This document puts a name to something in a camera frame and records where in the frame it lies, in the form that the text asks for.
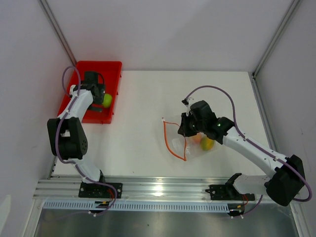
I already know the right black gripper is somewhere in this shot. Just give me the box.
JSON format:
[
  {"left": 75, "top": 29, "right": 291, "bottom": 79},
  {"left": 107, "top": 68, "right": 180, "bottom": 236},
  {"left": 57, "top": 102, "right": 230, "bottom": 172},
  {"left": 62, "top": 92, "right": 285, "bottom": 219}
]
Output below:
[{"left": 178, "top": 112, "right": 206, "bottom": 137}]

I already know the green apple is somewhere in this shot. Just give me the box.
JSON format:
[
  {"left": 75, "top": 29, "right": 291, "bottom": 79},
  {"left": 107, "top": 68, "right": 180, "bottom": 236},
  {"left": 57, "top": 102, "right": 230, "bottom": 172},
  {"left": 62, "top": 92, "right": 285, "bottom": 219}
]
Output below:
[{"left": 102, "top": 93, "right": 113, "bottom": 108}]

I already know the pink peach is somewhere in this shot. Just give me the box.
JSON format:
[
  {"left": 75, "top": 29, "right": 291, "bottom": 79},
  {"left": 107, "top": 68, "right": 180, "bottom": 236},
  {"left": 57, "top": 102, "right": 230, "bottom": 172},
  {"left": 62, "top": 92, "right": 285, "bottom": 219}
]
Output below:
[{"left": 191, "top": 133, "right": 202, "bottom": 144}]

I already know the yellow orange mango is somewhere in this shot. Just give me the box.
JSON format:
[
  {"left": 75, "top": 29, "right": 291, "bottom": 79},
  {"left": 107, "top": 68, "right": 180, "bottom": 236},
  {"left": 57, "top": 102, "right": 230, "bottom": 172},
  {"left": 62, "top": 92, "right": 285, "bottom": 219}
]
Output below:
[{"left": 199, "top": 136, "right": 215, "bottom": 151}]

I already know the clear zip top bag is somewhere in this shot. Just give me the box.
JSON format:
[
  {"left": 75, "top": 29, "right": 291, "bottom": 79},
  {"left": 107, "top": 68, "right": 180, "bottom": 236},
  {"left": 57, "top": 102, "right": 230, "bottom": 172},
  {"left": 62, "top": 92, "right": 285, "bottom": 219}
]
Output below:
[{"left": 161, "top": 117, "right": 219, "bottom": 161}]

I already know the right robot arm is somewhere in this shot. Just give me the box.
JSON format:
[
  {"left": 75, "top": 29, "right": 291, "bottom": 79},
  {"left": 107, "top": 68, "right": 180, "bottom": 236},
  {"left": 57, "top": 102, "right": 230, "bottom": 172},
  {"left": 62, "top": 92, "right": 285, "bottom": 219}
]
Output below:
[{"left": 178, "top": 99, "right": 305, "bottom": 206}]

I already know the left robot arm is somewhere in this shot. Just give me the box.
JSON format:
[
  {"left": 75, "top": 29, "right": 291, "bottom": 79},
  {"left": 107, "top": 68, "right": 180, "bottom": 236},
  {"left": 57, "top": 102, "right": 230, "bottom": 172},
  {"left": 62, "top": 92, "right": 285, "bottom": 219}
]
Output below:
[{"left": 47, "top": 69, "right": 107, "bottom": 198}]

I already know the red plastic tray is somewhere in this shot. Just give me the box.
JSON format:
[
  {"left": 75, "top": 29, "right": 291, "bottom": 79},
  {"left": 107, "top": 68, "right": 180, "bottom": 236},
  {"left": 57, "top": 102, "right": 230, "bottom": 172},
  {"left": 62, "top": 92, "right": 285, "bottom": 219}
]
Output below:
[{"left": 57, "top": 61, "right": 122, "bottom": 124}]

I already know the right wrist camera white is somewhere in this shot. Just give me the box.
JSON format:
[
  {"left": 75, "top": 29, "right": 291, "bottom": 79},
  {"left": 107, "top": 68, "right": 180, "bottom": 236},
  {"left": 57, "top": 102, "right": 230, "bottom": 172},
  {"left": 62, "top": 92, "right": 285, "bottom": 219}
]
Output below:
[{"left": 182, "top": 97, "right": 195, "bottom": 114}]

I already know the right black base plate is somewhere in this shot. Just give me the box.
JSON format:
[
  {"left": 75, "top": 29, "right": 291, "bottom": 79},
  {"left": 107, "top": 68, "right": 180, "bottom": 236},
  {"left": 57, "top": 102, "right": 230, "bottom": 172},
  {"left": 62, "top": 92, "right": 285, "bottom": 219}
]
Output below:
[{"left": 205, "top": 184, "right": 255, "bottom": 201}]

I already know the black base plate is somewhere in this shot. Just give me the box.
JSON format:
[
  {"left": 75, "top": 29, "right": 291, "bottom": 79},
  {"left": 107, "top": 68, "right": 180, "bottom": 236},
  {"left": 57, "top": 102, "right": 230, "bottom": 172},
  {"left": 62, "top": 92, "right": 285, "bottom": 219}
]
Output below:
[
  {"left": 205, "top": 184, "right": 255, "bottom": 201},
  {"left": 79, "top": 182, "right": 114, "bottom": 198}
]

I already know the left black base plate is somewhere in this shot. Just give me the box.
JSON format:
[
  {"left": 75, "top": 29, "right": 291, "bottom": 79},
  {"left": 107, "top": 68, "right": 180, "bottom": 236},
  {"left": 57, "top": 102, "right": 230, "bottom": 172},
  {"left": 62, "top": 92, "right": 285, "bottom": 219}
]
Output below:
[{"left": 79, "top": 182, "right": 114, "bottom": 198}]

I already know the aluminium mounting rail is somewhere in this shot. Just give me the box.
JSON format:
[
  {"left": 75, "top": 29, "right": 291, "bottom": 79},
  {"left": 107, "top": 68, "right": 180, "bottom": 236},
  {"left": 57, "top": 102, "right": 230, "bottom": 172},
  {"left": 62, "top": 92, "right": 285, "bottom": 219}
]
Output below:
[{"left": 33, "top": 175, "right": 228, "bottom": 202}]

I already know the white slotted cable duct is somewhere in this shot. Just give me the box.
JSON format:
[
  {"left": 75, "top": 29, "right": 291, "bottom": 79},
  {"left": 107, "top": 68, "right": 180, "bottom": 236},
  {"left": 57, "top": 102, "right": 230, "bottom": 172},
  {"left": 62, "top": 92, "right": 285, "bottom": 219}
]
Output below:
[{"left": 43, "top": 200, "right": 230, "bottom": 213}]

